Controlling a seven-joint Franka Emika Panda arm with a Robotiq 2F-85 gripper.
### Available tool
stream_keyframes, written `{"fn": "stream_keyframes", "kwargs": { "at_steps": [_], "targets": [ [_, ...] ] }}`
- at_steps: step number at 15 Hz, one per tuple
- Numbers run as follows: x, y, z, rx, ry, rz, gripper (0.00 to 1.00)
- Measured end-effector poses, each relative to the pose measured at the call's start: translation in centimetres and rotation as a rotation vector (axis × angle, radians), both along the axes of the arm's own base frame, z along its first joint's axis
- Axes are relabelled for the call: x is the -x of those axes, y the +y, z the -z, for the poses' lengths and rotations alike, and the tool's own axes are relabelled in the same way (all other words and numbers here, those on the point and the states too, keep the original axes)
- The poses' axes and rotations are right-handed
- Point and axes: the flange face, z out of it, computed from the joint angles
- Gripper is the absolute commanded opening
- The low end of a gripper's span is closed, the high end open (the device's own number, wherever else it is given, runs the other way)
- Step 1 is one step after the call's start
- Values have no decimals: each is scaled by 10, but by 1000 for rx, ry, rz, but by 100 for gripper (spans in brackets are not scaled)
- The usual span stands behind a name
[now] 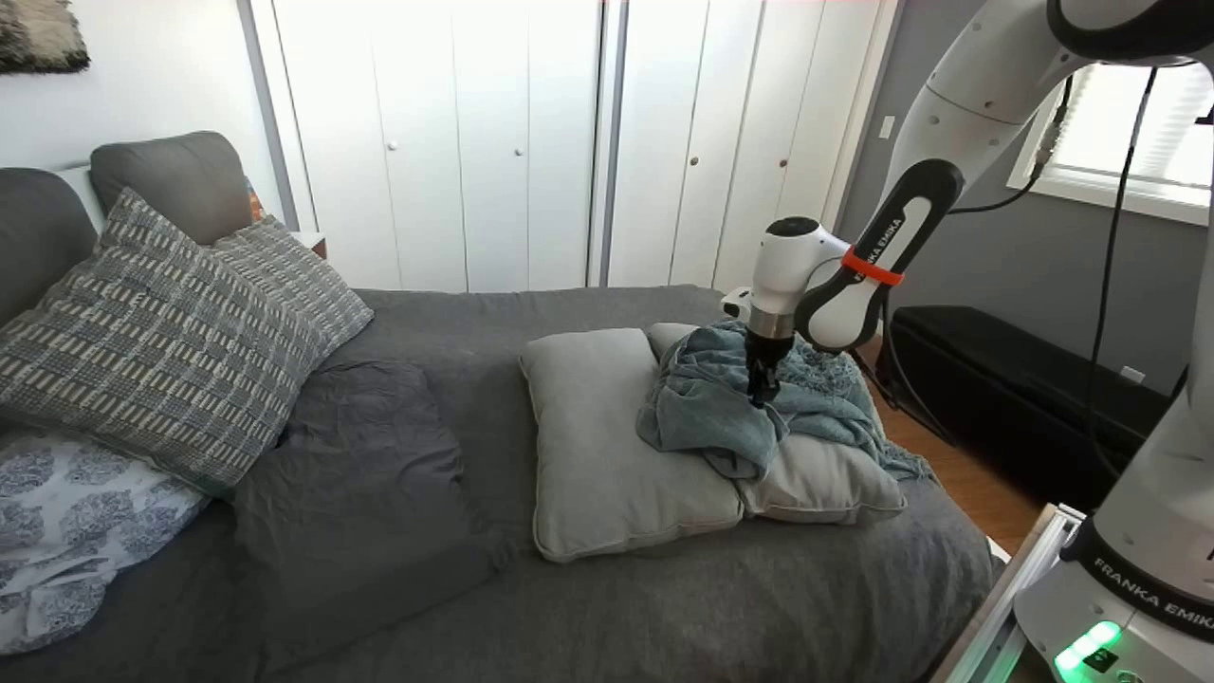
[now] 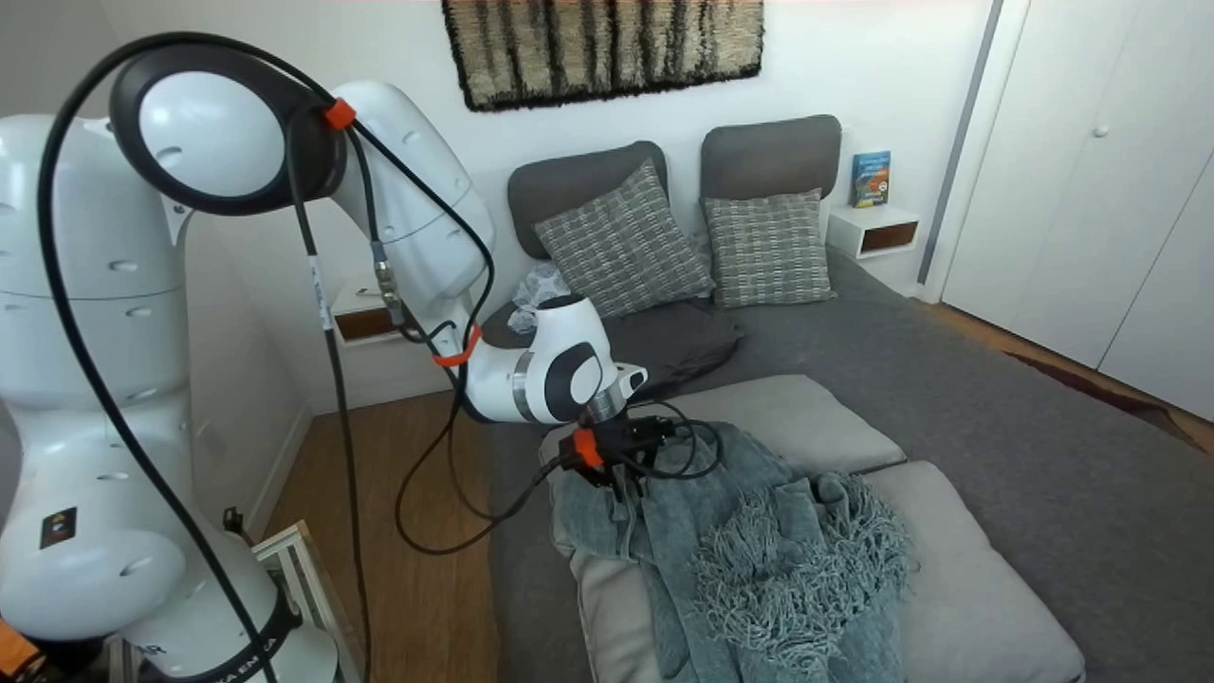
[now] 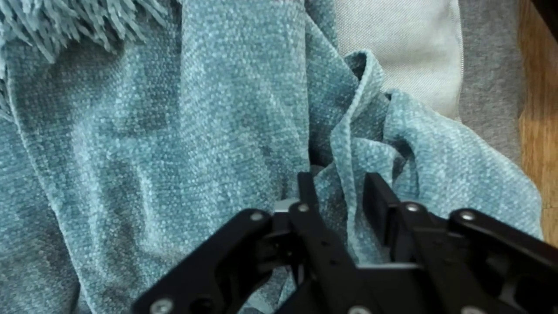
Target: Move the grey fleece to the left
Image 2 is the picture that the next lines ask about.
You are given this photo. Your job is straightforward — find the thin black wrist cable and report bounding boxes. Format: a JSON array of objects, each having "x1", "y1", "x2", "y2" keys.
[{"x1": 387, "y1": 358, "x2": 580, "y2": 561}]

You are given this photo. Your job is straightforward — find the orange forearm strap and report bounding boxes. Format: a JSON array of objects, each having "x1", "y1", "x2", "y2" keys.
[{"x1": 432, "y1": 322, "x2": 488, "y2": 374}]

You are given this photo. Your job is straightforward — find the white stand frame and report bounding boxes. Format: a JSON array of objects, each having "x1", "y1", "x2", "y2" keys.
[{"x1": 245, "y1": 515, "x2": 350, "y2": 683}]

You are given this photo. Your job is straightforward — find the colourful book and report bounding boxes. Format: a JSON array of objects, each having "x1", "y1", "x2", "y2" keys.
[{"x1": 847, "y1": 146, "x2": 896, "y2": 214}]

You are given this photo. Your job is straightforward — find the bed with grey cover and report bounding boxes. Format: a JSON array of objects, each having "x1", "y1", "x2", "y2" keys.
[{"x1": 484, "y1": 244, "x2": 1214, "y2": 683}]

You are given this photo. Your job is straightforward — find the empty white wall nightstand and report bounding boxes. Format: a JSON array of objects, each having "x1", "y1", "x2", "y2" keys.
[{"x1": 327, "y1": 279, "x2": 411, "y2": 348}]

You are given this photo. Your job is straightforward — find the blue white floral pillow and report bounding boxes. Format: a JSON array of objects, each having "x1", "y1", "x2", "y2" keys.
[{"x1": 507, "y1": 267, "x2": 578, "y2": 320}]

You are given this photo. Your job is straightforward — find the wrist camera with orange mount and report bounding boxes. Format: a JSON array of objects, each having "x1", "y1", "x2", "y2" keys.
[{"x1": 561, "y1": 421, "x2": 616, "y2": 480}]

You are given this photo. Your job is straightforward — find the grey-blue fringed fleece blanket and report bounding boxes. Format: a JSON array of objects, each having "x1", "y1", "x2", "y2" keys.
[{"x1": 551, "y1": 421, "x2": 923, "y2": 683}]

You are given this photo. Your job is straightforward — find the dark grey pillow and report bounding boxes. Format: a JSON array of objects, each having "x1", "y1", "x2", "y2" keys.
[{"x1": 603, "y1": 294, "x2": 752, "y2": 389}]

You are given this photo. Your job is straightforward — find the large grey checked cushion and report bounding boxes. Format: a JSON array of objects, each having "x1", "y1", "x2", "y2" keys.
[{"x1": 531, "y1": 164, "x2": 722, "y2": 322}]

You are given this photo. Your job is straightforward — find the dark grey headboard cushion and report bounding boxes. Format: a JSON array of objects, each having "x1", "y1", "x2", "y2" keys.
[
  {"x1": 503, "y1": 136, "x2": 671, "y2": 267},
  {"x1": 699, "y1": 111, "x2": 847, "y2": 203}
]

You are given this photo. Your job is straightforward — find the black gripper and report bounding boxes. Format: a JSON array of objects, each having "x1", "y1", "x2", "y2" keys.
[{"x1": 593, "y1": 412, "x2": 671, "y2": 499}]

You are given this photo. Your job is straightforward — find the white wall nightstand with book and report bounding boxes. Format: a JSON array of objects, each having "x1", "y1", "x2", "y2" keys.
[{"x1": 826, "y1": 203, "x2": 924, "y2": 267}]

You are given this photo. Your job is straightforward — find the white wardrobe doors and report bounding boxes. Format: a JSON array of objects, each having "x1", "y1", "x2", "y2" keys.
[{"x1": 936, "y1": 0, "x2": 1214, "y2": 423}]

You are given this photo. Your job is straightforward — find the light grey pillow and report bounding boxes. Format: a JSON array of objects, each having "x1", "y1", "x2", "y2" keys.
[
  {"x1": 629, "y1": 372, "x2": 910, "y2": 479},
  {"x1": 566, "y1": 460, "x2": 1092, "y2": 683}
]

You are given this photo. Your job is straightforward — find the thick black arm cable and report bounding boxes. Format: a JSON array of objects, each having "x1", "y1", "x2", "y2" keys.
[{"x1": 29, "y1": 26, "x2": 501, "y2": 683}]

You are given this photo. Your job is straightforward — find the small grey checked cushion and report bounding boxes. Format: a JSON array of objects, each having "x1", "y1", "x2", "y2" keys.
[{"x1": 703, "y1": 186, "x2": 839, "y2": 312}]

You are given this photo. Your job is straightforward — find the shaggy wall hanging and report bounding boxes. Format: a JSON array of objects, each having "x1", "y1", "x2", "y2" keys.
[{"x1": 439, "y1": 0, "x2": 771, "y2": 115}]

